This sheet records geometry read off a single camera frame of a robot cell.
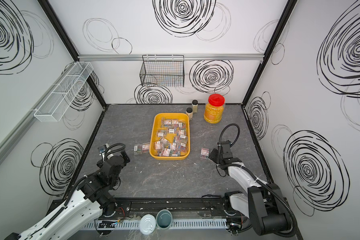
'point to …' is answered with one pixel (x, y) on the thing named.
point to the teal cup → (164, 219)
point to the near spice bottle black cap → (189, 110)
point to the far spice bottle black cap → (195, 102)
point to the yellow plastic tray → (170, 136)
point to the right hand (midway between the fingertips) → (214, 155)
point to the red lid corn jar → (213, 111)
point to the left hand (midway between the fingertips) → (118, 153)
